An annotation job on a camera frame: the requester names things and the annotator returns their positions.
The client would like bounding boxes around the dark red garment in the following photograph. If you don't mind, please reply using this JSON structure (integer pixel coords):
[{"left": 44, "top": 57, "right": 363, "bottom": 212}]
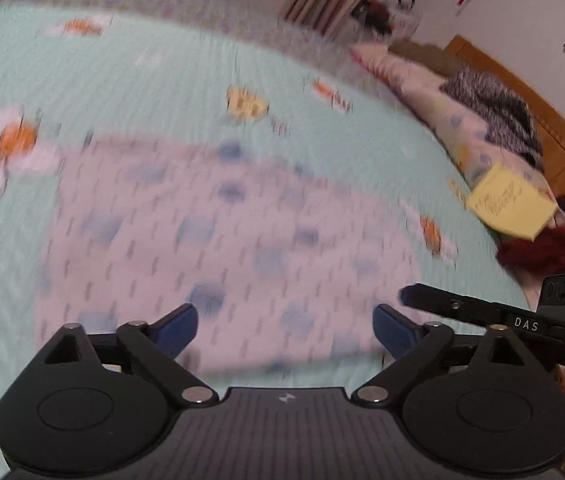
[{"left": 496, "top": 227, "right": 565, "bottom": 281}]

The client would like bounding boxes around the wooden headboard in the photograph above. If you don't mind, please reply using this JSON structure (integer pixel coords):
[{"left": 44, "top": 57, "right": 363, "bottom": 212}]
[{"left": 445, "top": 35, "right": 565, "bottom": 221}]

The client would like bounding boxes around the yellow paper sheet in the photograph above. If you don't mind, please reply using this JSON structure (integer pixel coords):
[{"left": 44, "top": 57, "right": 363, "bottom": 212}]
[{"left": 465, "top": 162, "right": 558, "bottom": 241}]

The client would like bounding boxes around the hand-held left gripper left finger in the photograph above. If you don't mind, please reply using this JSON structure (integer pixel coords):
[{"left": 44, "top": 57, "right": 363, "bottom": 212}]
[{"left": 42, "top": 303, "right": 220, "bottom": 407}]

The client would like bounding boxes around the green quilted bedspread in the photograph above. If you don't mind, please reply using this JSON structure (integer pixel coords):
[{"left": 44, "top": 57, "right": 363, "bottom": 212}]
[{"left": 0, "top": 0, "right": 538, "bottom": 461}]

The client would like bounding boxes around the grey patterned garment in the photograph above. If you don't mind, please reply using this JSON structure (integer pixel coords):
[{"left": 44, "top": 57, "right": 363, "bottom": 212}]
[{"left": 439, "top": 65, "right": 545, "bottom": 171}]

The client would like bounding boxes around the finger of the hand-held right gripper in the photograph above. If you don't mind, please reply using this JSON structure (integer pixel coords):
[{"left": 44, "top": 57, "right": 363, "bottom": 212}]
[{"left": 399, "top": 284, "right": 514, "bottom": 326}]

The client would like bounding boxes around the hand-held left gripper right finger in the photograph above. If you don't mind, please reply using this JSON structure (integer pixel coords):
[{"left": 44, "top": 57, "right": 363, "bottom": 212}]
[{"left": 352, "top": 304, "right": 528, "bottom": 406}]

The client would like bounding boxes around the olive green garment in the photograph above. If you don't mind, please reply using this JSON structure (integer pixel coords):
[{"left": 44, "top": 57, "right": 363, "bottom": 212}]
[{"left": 389, "top": 40, "right": 463, "bottom": 75}]

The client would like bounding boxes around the nightstand clutter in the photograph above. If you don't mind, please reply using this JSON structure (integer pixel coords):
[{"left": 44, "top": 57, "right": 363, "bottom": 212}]
[{"left": 349, "top": 0, "right": 423, "bottom": 43}]

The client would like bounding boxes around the pink floral pillow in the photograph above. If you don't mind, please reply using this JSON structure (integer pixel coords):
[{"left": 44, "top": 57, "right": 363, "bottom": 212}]
[{"left": 352, "top": 42, "right": 558, "bottom": 226}]

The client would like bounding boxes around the white printed pajama top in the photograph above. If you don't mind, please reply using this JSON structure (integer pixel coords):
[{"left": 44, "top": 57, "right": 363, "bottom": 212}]
[{"left": 32, "top": 132, "right": 443, "bottom": 376}]

